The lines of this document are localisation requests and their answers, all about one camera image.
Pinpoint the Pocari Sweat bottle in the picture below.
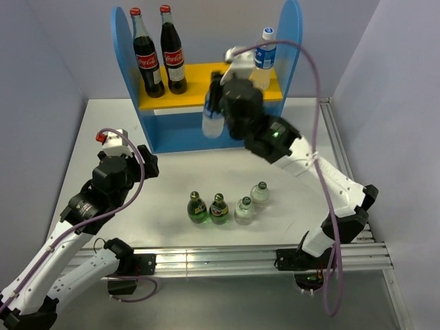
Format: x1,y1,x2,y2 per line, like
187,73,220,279
201,92,224,139
251,44,276,91

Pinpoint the green perrier bottle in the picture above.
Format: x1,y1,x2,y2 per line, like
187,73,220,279
187,191,208,224
209,193,229,226

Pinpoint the clear glass bottle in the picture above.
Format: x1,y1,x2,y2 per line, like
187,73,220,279
234,196,254,226
250,181,270,210

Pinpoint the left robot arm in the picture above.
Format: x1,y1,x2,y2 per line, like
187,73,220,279
1,145,160,329

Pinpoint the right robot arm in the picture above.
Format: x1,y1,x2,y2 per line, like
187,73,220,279
208,71,378,268

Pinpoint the blue and yellow shelf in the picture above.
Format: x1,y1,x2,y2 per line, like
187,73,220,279
111,1,303,153

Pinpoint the right cola glass bottle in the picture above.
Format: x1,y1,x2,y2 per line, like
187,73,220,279
159,4,187,95

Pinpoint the cola glass bottle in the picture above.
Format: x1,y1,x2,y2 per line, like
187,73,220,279
159,4,187,95
130,7,165,98

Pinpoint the left cola glass bottle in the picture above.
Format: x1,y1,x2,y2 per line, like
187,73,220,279
130,7,165,98

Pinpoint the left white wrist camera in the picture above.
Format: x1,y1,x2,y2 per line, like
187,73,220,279
96,132,131,157

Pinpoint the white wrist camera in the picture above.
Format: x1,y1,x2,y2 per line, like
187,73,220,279
220,46,254,86
96,132,131,157

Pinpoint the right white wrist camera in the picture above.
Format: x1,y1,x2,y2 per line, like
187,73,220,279
220,46,254,86

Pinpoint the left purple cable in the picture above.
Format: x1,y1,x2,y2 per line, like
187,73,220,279
0,126,159,310

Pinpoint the purple cable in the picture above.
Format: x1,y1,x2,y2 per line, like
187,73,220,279
0,126,159,310
230,40,344,317

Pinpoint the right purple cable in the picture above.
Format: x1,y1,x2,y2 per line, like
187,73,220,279
230,40,344,317

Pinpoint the aluminium side rail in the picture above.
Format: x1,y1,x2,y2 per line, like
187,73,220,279
320,98,414,330

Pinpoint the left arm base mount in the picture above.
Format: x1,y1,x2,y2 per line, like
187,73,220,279
107,254,159,303

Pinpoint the aluminium front rail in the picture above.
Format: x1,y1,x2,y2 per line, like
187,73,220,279
134,243,393,278

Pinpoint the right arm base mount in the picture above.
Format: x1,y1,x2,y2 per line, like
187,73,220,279
274,247,334,294

